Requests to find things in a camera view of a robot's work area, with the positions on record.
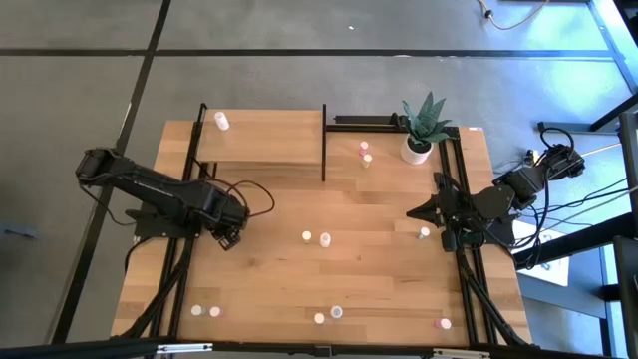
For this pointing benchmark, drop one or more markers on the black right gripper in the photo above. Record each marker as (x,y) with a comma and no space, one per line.
(451,212)

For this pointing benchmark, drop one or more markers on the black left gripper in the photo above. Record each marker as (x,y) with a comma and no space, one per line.
(231,214)

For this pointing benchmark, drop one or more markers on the white bottle table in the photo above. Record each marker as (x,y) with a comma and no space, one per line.
(306,236)

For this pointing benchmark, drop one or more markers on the white plastic medicine bottle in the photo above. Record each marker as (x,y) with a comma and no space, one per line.
(325,240)
(221,120)
(336,312)

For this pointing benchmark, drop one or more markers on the pink medicine bottle white cap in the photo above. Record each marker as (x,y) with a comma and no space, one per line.
(444,324)
(363,146)
(215,311)

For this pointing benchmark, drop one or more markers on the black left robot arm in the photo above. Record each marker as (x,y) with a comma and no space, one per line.
(149,192)

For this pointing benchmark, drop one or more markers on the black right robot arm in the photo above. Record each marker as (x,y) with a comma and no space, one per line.
(503,199)

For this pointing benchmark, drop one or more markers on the green medicine bottle white cap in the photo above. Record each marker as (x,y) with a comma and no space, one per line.
(423,232)

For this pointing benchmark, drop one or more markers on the yellow medicine bottle white cap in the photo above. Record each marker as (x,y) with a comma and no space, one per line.
(367,159)
(319,318)

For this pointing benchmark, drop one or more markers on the green succulent in white pot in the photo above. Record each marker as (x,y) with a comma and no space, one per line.
(416,154)

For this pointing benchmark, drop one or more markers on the white power strip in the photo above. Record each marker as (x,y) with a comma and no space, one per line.
(529,158)

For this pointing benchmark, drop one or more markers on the white paper sheet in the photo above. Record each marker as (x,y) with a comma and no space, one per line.
(553,269)

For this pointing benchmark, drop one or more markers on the black beam with silver brackets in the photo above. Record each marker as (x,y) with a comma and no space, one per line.
(299,349)

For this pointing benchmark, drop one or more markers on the grey metal floor bar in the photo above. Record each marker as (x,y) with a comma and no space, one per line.
(578,127)

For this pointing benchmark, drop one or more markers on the small dark floor object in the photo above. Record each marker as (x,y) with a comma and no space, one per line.
(17,233)

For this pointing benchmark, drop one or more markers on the wooden shelf with black frame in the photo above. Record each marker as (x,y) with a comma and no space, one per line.
(269,139)

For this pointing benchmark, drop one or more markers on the black aluminium frame crossbar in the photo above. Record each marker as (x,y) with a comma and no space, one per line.
(364,127)

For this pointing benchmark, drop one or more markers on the black desk frame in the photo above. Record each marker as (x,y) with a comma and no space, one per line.
(573,240)

